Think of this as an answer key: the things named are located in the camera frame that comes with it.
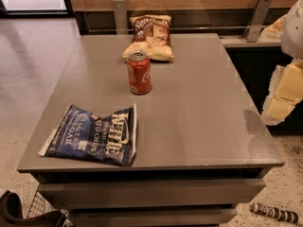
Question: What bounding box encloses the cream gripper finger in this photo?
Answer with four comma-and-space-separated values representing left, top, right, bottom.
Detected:
275, 61, 303, 102
261, 97, 295, 126

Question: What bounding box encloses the red coke can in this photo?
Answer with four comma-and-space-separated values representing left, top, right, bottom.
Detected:
127, 50, 152, 95

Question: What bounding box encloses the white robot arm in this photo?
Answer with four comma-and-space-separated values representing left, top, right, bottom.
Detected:
261, 0, 303, 126

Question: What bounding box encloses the grey drawer cabinet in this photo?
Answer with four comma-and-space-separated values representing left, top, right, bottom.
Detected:
18, 34, 283, 227

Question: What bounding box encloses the black patterned tube on floor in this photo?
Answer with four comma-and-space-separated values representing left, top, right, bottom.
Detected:
250, 202, 302, 225

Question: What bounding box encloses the brown sea salt chips bag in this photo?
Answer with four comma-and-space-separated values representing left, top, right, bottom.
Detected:
122, 15, 174, 61

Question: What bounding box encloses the blue kettle chips bag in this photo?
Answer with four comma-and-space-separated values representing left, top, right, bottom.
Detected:
39, 104, 137, 166

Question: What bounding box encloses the right metal wall bracket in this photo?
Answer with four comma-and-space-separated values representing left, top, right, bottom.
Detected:
242, 0, 273, 43

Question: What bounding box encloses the metal wall bracket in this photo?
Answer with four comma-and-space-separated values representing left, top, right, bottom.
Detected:
242, 0, 273, 43
112, 0, 128, 35

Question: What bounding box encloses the left metal wall bracket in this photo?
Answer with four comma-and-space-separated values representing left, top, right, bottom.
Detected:
112, 0, 128, 35

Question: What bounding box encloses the black chair with wire basket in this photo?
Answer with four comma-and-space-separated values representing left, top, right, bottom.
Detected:
0, 190, 66, 227

